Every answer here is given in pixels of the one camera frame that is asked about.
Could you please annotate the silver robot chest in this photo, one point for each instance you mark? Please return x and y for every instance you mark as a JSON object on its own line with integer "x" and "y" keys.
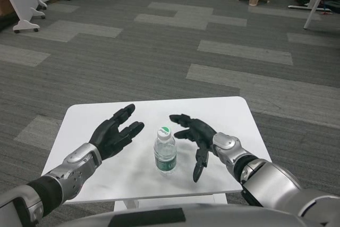
{"x": 212, "y": 216}

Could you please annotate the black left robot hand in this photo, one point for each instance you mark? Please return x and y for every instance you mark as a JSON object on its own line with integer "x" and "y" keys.
{"x": 109, "y": 139}

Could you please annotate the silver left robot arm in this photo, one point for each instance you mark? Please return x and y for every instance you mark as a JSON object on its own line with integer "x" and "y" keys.
{"x": 71, "y": 168}

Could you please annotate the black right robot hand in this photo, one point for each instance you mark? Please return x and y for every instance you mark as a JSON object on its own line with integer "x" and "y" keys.
{"x": 203, "y": 134}

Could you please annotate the white standing desk frame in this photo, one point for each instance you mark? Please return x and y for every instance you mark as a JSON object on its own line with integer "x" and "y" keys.
{"x": 316, "y": 3}

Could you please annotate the clear water bottle green label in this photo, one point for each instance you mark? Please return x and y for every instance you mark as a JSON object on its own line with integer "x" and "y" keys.
{"x": 165, "y": 152}

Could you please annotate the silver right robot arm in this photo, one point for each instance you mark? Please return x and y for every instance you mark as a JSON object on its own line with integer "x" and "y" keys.
{"x": 271, "y": 181}

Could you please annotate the small white table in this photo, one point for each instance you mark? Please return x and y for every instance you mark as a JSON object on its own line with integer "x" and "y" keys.
{"x": 138, "y": 179}

